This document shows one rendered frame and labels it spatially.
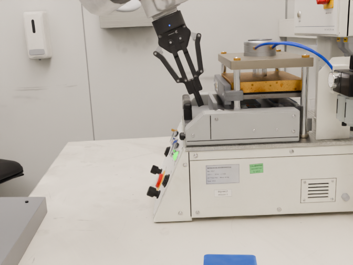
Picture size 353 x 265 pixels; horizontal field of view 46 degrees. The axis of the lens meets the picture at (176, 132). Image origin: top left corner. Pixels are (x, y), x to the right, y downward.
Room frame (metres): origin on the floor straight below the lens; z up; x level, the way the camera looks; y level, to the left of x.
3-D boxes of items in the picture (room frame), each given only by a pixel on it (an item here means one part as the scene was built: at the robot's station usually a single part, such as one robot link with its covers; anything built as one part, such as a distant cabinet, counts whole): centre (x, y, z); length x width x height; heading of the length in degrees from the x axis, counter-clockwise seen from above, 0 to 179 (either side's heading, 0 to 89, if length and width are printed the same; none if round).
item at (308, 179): (1.03, -0.21, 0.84); 0.53 x 0.37 x 0.17; 90
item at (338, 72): (0.82, -0.34, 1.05); 0.15 x 0.05 x 0.15; 0
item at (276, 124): (0.91, -0.14, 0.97); 0.26 x 0.05 x 0.07; 90
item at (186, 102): (1.04, -0.03, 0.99); 0.15 x 0.02 x 0.04; 0
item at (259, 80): (1.04, -0.21, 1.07); 0.22 x 0.17 x 0.10; 0
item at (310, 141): (1.04, -0.25, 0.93); 0.46 x 0.35 x 0.01; 90
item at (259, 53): (1.02, -0.25, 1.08); 0.31 x 0.24 x 0.13; 0
